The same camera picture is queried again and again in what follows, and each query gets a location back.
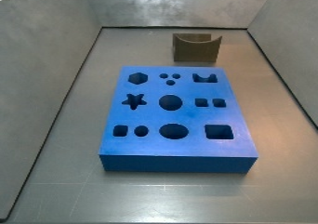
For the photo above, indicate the black curved fixture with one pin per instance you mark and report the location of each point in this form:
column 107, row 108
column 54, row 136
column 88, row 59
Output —
column 195, row 47

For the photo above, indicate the blue shape sorting block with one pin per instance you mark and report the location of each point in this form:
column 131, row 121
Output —
column 175, row 122

